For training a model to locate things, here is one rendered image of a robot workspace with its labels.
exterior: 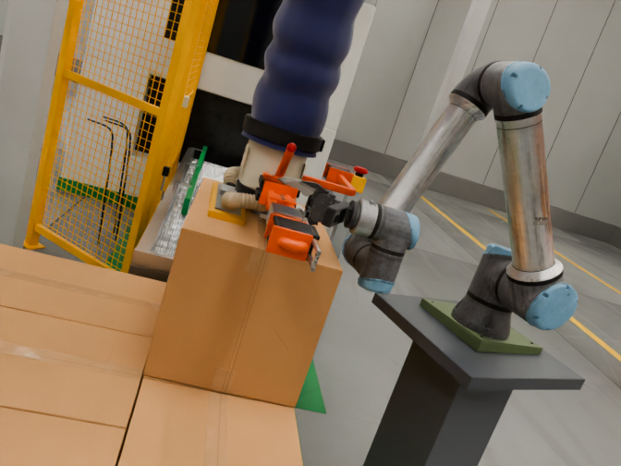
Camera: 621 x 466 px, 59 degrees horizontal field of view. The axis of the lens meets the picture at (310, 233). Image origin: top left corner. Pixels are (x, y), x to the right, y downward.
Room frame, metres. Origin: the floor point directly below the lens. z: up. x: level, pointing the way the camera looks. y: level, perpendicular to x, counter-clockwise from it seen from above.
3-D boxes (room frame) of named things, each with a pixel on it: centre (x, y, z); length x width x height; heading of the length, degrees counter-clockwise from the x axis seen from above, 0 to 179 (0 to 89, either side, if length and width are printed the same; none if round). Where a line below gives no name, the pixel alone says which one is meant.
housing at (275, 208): (1.11, 0.06, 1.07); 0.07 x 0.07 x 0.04; 12
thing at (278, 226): (0.98, 0.04, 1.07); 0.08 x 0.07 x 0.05; 12
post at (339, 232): (2.58, -0.13, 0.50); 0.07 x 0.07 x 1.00; 12
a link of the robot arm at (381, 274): (1.38, -0.20, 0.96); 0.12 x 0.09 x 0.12; 21
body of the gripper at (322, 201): (1.35, -0.03, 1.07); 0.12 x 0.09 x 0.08; 102
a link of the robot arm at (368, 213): (1.36, -0.11, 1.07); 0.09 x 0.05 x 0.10; 12
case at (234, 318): (1.55, 0.15, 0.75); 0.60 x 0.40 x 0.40; 11
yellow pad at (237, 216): (1.54, 0.25, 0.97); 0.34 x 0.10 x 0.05; 12
